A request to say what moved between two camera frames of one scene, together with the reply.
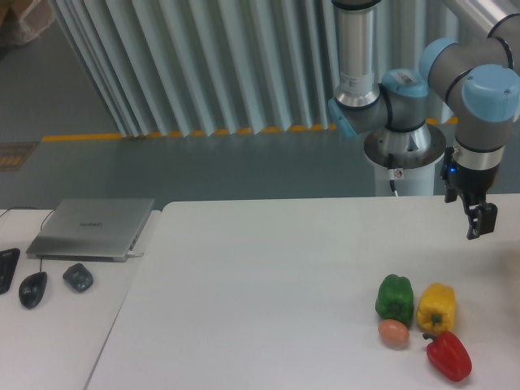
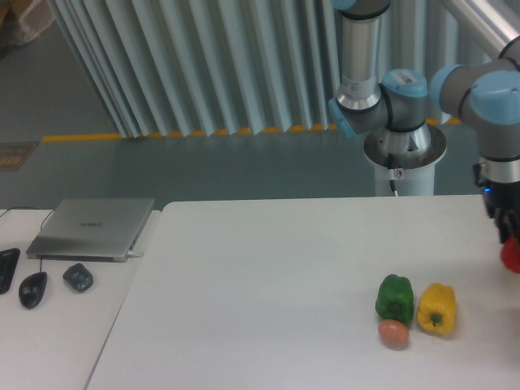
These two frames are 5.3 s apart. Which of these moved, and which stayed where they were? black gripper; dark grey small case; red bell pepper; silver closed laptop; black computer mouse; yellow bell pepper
Moved: red bell pepper; black gripper
Stayed: yellow bell pepper; silver closed laptop; dark grey small case; black computer mouse
